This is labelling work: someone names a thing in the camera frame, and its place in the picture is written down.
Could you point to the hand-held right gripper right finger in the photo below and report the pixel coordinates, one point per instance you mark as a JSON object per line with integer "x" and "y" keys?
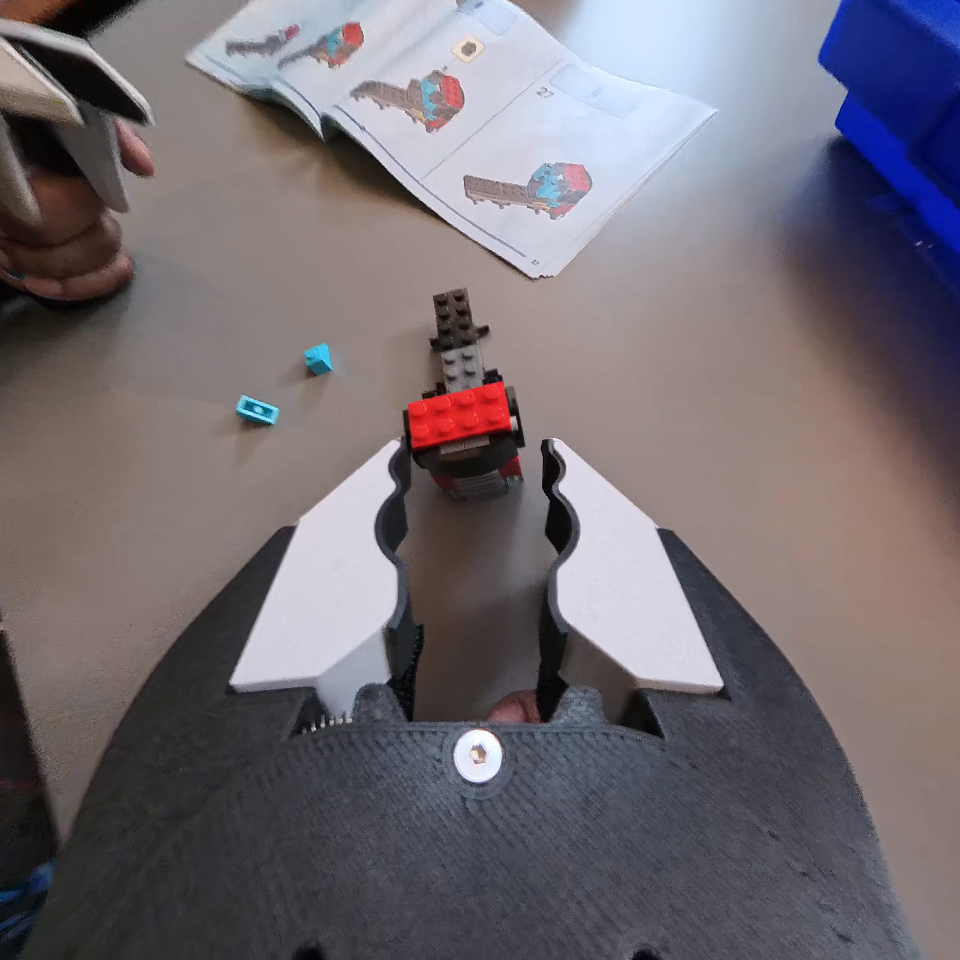
{"x": 637, "y": 600}

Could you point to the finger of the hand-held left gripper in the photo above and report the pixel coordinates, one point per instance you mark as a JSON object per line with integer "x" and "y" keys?
{"x": 30, "y": 86}
{"x": 105, "y": 82}

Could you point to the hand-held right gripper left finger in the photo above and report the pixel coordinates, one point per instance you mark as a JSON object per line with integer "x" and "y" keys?
{"x": 322, "y": 600}

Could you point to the teal sloped toy brick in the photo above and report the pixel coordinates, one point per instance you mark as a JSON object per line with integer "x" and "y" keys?
{"x": 319, "y": 361}

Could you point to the long black toy brick assembly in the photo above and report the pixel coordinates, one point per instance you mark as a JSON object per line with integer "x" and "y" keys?
{"x": 457, "y": 315}

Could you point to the instruction booklet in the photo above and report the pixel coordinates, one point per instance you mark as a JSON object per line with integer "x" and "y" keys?
{"x": 637, "y": 127}

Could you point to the blue plastic bin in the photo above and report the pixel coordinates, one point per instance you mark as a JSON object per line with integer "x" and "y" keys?
{"x": 900, "y": 75}

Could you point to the grey desk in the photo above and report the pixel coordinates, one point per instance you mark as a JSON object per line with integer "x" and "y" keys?
{"x": 675, "y": 375}

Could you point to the person's left hand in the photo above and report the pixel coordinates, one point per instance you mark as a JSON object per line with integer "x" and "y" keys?
{"x": 67, "y": 255}

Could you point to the person's black jacket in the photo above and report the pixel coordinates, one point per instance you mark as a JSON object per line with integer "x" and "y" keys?
{"x": 22, "y": 750}

